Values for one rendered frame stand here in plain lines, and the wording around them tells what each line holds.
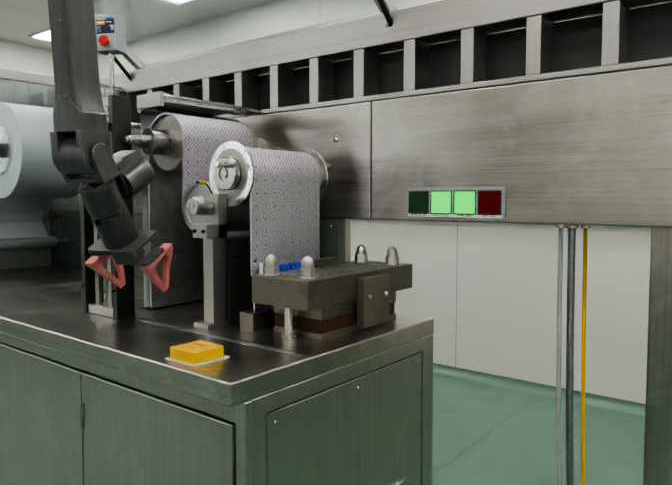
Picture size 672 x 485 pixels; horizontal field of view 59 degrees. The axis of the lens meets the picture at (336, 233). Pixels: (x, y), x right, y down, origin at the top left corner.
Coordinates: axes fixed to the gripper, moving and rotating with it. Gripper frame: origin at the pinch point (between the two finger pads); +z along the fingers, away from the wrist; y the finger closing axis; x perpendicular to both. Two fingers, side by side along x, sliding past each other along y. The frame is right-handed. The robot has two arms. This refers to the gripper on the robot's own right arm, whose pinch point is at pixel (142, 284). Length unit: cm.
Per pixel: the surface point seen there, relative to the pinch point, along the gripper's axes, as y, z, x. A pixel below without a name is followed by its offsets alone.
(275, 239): -2.5, 15.6, -38.0
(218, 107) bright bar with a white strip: 25, -6, -69
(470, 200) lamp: -44, 15, -56
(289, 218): -3.6, 13.8, -44.4
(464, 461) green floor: -15, 182, -109
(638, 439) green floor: -88, 212, -162
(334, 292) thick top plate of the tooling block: -21.0, 20.9, -26.8
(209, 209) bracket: 8.4, 4.3, -32.5
